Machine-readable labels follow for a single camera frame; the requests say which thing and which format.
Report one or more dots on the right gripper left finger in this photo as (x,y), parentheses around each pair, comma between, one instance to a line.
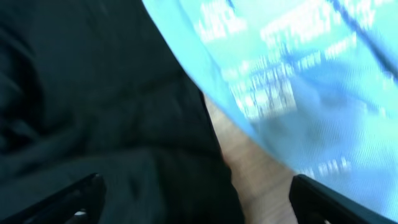
(80,202)

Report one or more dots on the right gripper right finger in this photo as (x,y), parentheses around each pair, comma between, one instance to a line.
(314,203)

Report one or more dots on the black shorts grey waistband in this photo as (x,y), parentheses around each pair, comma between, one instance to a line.
(91,87)

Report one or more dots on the light blue printed t-shirt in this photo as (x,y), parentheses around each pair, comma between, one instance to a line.
(314,83)

